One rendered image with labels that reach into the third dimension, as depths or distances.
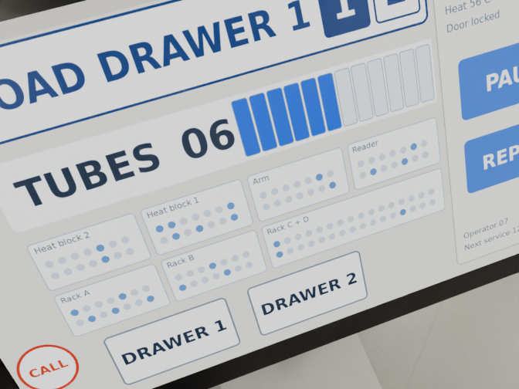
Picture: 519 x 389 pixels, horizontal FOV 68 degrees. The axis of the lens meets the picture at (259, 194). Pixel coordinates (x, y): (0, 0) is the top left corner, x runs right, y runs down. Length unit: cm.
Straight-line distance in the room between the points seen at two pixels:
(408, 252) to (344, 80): 15
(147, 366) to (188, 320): 5
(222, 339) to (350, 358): 100
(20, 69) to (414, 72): 25
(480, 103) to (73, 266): 31
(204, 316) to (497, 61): 29
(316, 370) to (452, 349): 44
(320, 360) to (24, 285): 107
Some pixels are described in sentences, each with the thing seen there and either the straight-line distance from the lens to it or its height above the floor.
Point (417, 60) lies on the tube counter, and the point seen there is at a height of 112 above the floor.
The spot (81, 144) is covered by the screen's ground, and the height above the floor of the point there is 113.
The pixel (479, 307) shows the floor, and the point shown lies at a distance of 149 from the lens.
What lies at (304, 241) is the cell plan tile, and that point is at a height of 104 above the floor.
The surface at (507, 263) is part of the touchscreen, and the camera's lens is 40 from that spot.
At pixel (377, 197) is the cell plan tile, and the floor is 105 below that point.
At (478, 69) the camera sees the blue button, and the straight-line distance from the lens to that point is 33.
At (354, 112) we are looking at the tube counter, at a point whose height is 110.
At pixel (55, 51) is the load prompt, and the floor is 117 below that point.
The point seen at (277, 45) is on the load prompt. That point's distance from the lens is 26.
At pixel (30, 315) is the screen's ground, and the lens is 32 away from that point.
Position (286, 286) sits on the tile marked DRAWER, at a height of 101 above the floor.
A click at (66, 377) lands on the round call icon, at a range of 34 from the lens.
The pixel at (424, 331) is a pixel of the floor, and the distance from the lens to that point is 140.
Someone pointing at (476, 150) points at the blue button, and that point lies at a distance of 34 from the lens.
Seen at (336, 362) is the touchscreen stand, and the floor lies 4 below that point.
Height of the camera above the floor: 131
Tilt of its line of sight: 59 degrees down
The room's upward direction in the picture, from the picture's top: 7 degrees counter-clockwise
